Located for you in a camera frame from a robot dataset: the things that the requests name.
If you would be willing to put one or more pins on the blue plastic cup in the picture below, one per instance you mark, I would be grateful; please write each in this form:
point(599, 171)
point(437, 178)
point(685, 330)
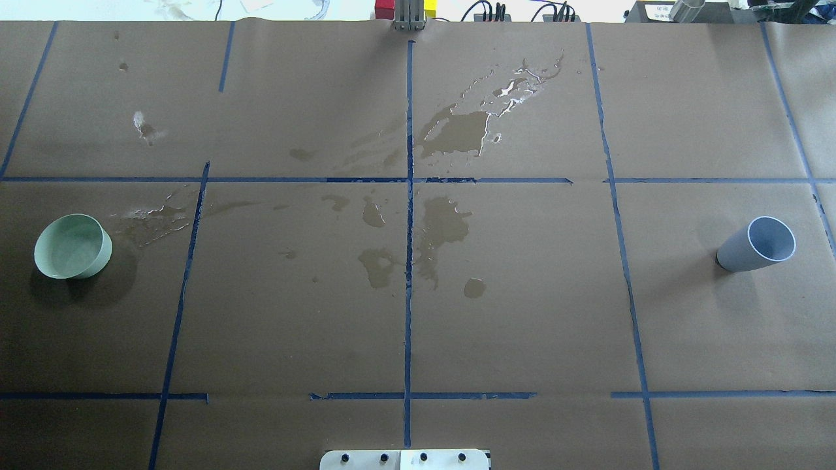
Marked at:
point(765, 241)

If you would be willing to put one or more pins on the green ceramic bowl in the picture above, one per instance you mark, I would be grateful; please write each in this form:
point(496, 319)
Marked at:
point(75, 246)

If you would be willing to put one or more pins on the red blue yellow blocks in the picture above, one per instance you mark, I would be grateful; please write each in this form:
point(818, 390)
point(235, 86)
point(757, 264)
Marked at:
point(385, 9)

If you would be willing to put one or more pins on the silver metal cylinder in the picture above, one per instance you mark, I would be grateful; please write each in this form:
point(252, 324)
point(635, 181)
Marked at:
point(685, 11)

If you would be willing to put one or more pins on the aluminium frame post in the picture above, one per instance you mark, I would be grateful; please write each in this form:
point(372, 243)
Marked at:
point(409, 15)

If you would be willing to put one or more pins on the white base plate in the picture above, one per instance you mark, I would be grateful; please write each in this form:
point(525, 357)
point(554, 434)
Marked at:
point(445, 458)

